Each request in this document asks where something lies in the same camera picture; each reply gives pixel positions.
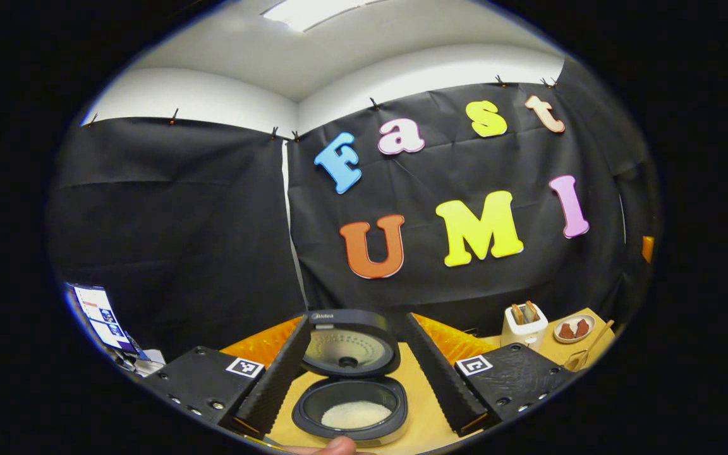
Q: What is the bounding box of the black rice cooker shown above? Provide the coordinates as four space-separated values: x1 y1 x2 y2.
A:
291 308 409 448

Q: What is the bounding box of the white side table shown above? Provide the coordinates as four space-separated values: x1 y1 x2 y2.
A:
121 351 166 378

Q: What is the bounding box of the ceiling light panel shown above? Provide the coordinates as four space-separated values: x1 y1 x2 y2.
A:
262 0 371 32

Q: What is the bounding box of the small round plate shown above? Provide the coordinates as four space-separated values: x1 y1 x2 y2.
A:
552 314 596 344

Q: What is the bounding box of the row of black cloth clips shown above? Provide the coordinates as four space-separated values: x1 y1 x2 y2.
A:
86 75 559 143

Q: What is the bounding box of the computer monitor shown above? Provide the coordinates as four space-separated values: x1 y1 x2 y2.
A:
64 282 143 361

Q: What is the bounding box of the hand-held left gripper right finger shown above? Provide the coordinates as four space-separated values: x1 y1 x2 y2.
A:
404 312 578 438

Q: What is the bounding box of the black backdrop cloth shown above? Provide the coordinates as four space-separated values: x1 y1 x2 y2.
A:
47 60 663 355

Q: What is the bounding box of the wooden spoon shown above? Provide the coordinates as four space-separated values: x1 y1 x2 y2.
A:
576 319 616 367

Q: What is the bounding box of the white rice heap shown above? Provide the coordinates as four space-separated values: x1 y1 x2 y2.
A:
321 401 393 430

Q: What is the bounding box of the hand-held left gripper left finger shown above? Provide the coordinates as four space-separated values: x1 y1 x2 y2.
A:
140 315 312 441

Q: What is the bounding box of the white toaster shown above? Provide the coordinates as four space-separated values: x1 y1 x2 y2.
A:
500 300 549 351

